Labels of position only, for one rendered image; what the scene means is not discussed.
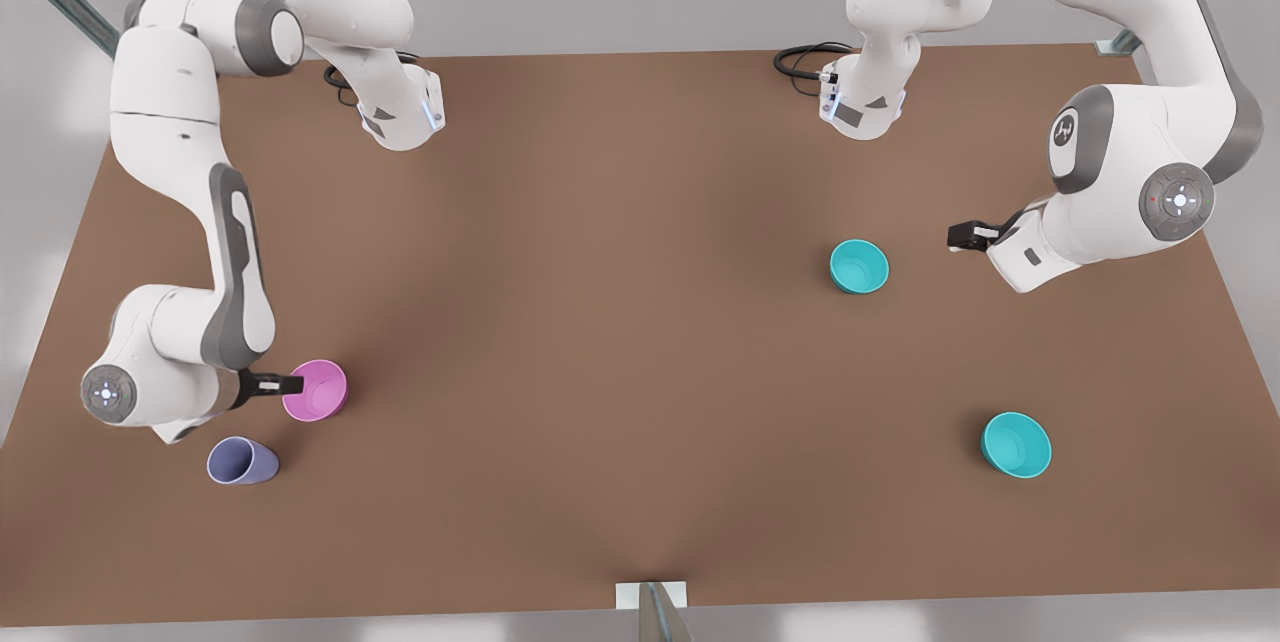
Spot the pink bowl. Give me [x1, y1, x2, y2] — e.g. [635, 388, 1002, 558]
[281, 359, 349, 422]

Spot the lavender blue bowl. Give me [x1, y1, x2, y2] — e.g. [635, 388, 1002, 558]
[207, 436, 280, 486]

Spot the teal bowl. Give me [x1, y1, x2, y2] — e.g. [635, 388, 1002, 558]
[980, 411, 1053, 480]
[828, 239, 890, 296]

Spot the black cable loop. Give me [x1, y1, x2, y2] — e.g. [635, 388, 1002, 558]
[773, 42, 857, 81]
[322, 50, 421, 109]

